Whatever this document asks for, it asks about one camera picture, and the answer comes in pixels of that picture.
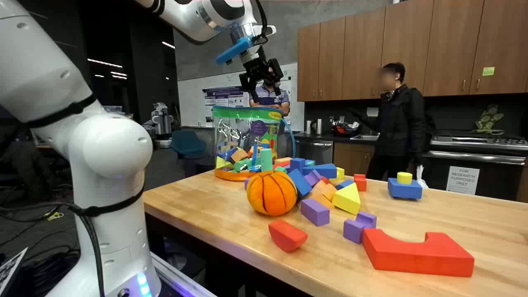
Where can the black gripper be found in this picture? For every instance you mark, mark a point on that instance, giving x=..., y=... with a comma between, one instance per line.
x=263, y=69

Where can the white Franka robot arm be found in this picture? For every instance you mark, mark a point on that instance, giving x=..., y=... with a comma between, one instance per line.
x=105, y=148

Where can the green cylinder foam block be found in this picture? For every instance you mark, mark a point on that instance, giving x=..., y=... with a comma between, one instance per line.
x=267, y=158

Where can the long red foam block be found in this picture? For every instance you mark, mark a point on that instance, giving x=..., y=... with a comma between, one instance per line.
x=283, y=162

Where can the yellow triangular foam block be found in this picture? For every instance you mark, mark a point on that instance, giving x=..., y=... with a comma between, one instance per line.
x=348, y=200
x=224, y=162

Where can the small blue foam block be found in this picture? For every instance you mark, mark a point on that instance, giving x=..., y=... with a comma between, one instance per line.
x=298, y=163

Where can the blue slanted foam block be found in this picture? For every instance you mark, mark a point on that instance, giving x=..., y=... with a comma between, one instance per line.
x=300, y=181

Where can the long blue foam block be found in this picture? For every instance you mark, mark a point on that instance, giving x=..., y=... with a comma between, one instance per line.
x=324, y=170

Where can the small purple foam block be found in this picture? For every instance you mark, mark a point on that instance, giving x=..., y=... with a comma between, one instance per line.
x=315, y=178

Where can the small yellow foam block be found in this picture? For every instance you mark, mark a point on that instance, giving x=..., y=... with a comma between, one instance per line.
x=341, y=173

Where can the orange yellow foam block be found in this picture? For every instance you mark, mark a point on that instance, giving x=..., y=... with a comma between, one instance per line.
x=324, y=191

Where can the purple cuboid foam block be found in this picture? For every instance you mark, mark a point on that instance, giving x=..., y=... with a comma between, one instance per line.
x=315, y=213

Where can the red wedge foam block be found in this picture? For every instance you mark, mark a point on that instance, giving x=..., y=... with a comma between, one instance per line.
x=286, y=236

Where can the yellow cylinder foam block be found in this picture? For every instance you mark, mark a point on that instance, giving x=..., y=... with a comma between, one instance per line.
x=405, y=176

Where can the purple L-shaped foam block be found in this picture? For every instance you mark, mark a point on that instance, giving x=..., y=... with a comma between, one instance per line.
x=356, y=229

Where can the blue bridge foam block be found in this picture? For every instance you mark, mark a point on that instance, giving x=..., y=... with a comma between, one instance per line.
x=405, y=191

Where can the large red arch block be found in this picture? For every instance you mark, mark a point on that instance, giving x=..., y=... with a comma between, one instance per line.
x=418, y=257

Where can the clear plastic toy bin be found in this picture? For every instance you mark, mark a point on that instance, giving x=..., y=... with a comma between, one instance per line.
x=249, y=115

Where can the silver thermos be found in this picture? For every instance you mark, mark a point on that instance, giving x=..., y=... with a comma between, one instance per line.
x=319, y=125

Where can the stainless steel dishwasher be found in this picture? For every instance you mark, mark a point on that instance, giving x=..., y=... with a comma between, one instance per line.
x=315, y=150

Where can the teal round chair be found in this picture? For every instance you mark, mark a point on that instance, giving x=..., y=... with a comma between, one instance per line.
x=187, y=143

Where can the silver machine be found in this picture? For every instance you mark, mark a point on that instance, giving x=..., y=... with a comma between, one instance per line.
x=161, y=120

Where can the orange plush basketball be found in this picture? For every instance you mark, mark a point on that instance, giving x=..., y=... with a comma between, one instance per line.
x=273, y=191

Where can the wooden base cabinet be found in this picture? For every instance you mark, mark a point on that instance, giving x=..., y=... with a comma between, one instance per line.
x=352, y=157

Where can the person in black jacket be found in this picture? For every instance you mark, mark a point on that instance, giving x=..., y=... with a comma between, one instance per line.
x=399, y=125

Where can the stainless steel oven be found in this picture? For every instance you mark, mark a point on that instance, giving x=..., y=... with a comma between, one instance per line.
x=473, y=150

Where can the white paper sign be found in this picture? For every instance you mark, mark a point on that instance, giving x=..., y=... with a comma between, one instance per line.
x=463, y=180

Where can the green cabinet sticker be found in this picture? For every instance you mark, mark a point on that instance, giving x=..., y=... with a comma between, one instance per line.
x=489, y=71

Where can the green potted plant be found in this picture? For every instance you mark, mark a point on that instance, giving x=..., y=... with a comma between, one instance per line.
x=489, y=120

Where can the yellow floor tape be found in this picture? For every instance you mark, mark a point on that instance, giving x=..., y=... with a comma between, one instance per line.
x=55, y=214

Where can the white paper sheet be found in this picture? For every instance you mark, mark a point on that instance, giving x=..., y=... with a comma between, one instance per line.
x=11, y=266

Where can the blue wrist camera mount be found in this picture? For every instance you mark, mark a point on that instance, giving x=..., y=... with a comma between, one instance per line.
x=234, y=49

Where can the white wall board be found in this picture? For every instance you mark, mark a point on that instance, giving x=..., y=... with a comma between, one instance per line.
x=192, y=104

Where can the wooden wall cabinets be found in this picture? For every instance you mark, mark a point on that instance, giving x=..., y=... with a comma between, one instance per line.
x=414, y=49

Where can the black table frame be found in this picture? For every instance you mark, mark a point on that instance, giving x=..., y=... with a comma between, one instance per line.
x=166, y=236

